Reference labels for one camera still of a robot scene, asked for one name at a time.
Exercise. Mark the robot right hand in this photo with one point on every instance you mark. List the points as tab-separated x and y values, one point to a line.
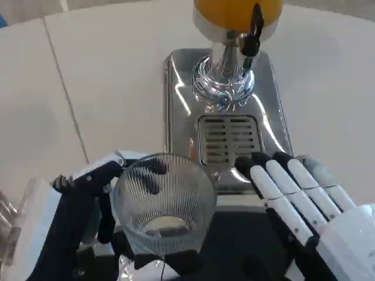
296	193

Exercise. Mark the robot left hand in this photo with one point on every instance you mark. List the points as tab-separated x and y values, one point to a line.
73	205

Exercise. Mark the clear ribbed glass cup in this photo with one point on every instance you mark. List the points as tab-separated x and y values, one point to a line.
164	202

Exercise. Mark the steel drip tray grid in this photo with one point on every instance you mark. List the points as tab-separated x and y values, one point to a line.
228	139

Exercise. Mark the orange juice drink dispenser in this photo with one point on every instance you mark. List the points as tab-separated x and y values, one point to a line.
187	117

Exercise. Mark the blue object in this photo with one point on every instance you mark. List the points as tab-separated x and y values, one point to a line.
2	17

